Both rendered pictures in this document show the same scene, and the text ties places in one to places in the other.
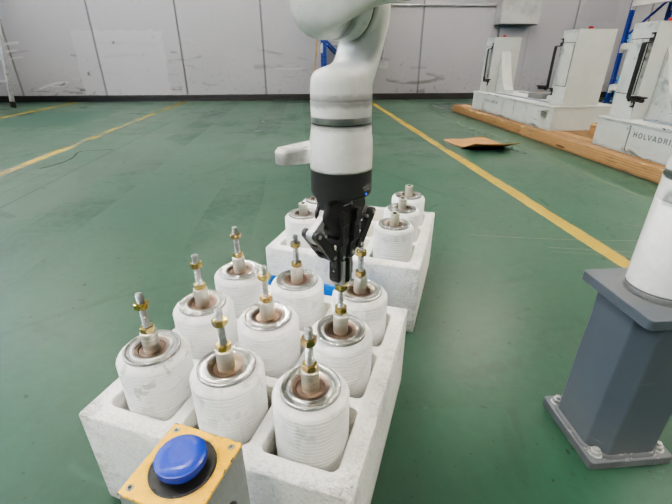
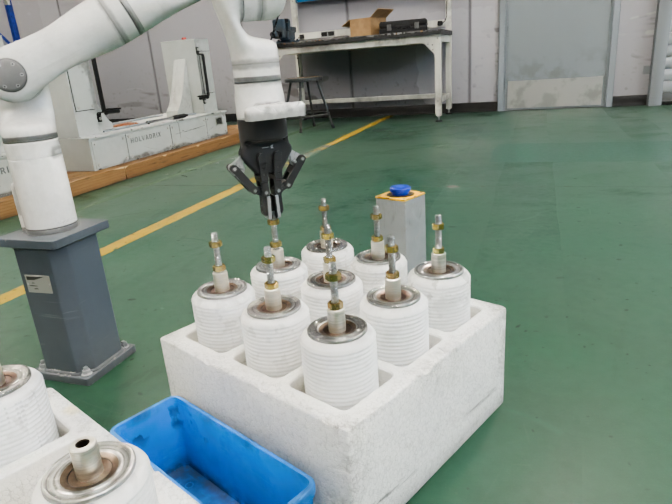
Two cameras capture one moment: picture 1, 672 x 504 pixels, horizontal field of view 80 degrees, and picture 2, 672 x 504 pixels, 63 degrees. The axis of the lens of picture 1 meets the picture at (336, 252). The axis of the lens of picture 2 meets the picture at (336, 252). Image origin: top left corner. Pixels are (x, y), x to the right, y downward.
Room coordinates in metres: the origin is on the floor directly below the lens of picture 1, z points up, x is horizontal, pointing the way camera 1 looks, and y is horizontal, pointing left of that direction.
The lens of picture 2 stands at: (1.22, 0.45, 0.57)
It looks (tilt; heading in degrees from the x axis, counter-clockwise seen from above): 19 degrees down; 205
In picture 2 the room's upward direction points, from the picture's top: 4 degrees counter-clockwise
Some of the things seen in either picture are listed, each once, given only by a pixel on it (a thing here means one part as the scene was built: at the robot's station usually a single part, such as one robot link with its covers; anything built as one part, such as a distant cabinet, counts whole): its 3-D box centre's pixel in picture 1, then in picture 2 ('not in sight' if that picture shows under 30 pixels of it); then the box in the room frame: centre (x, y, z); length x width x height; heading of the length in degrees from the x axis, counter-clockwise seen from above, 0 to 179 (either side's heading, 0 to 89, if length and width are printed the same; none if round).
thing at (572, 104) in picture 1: (538, 76); not in sight; (4.12, -1.92, 0.45); 1.61 x 0.57 x 0.74; 5
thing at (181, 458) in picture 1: (182, 461); (400, 191); (0.22, 0.13, 0.32); 0.04 x 0.04 x 0.02
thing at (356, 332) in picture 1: (340, 330); (278, 265); (0.48, -0.01, 0.25); 0.08 x 0.08 x 0.01
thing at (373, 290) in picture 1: (360, 290); (222, 289); (0.59, -0.04, 0.25); 0.08 x 0.08 x 0.01
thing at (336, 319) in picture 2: (239, 264); (336, 319); (0.66, 0.18, 0.26); 0.02 x 0.02 x 0.03
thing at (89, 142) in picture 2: not in sight; (130, 95); (-1.76, -2.41, 0.45); 1.51 x 0.57 x 0.74; 5
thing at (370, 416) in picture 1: (274, 392); (338, 371); (0.51, 0.11, 0.09); 0.39 x 0.39 x 0.18; 72
